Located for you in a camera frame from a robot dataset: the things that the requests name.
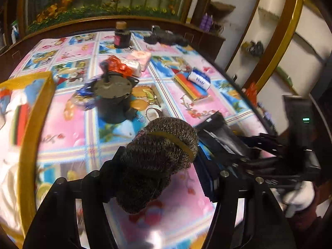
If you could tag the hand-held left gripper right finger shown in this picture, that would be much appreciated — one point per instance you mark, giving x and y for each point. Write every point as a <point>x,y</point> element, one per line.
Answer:
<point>206,181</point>

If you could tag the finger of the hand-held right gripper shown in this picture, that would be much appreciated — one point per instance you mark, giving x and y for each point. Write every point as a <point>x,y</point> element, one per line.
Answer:
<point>256,162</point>
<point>262,141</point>

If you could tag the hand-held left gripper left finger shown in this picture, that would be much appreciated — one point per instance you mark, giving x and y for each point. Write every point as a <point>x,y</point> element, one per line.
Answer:
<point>111,171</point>

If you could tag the black snack packet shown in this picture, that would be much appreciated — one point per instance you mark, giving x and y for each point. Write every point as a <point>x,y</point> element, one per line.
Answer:
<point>220,137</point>

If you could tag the yellow box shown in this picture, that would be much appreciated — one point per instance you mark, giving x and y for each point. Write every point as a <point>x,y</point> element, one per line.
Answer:
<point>33,140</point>

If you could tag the blue tissue pack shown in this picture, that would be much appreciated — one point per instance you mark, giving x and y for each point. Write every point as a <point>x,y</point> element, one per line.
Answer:
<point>199,79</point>

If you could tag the orange and blue paper pack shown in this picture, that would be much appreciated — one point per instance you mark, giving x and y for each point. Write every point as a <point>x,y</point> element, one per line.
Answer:
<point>190,88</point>

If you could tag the white cloth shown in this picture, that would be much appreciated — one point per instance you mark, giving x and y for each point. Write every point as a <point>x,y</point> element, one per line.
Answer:
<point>10,186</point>

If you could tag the pink tissue pack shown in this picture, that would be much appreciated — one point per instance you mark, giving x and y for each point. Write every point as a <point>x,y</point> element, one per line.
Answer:
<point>142,56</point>

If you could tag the person's right forearm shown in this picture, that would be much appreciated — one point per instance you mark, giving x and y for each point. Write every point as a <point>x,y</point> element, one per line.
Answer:
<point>308,228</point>

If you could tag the person's right hand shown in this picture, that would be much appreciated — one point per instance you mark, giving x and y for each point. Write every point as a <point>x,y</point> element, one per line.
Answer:
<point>298,197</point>

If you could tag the orange plastic bag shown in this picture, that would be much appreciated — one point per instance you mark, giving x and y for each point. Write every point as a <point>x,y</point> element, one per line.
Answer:
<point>250,92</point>

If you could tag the black metal pot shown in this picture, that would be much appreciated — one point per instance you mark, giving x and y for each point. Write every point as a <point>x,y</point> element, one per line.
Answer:
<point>111,103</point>

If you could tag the blue shiny wrapper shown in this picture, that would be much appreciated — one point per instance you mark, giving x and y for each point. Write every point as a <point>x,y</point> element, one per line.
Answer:
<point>83,90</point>

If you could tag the black object on shelf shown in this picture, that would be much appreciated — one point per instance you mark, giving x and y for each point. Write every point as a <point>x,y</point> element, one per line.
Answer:
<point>254,48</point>

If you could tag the red plastic bag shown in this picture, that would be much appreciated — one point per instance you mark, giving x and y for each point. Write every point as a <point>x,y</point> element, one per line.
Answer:
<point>116,66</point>

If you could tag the wooden sideboard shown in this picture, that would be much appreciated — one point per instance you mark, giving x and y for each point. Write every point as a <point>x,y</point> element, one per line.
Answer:
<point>202,41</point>

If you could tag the purple bottle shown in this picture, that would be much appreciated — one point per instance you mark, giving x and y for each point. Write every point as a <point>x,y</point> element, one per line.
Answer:
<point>205,22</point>
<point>211,23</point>

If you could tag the dark jar with wooden lid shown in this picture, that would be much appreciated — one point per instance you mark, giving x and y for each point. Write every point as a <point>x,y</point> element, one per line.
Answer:
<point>121,36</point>

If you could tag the black carved ornament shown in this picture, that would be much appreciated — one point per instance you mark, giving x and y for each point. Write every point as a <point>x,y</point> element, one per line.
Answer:
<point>166,38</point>

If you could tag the white roll with yellow band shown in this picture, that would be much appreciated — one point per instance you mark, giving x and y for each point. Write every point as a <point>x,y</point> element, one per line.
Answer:
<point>195,5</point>

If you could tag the white bottle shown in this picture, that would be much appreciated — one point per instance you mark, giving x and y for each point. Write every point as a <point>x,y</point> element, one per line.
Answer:
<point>14,35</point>

